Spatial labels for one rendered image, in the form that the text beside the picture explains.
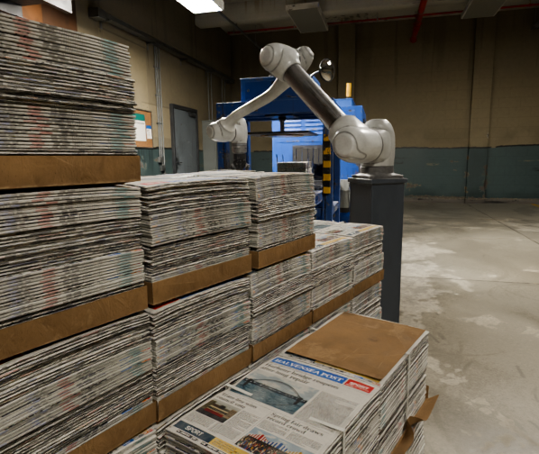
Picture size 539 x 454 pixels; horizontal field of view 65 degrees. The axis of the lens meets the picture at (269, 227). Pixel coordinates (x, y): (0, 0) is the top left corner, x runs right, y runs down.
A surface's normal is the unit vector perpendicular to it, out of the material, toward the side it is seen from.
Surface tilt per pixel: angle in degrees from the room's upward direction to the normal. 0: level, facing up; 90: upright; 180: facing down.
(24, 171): 94
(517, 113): 90
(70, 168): 93
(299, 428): 1
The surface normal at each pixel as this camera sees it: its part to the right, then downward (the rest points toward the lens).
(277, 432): 0.00, -0.99
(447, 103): -0.26, 0.16
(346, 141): -0.59, 0.22
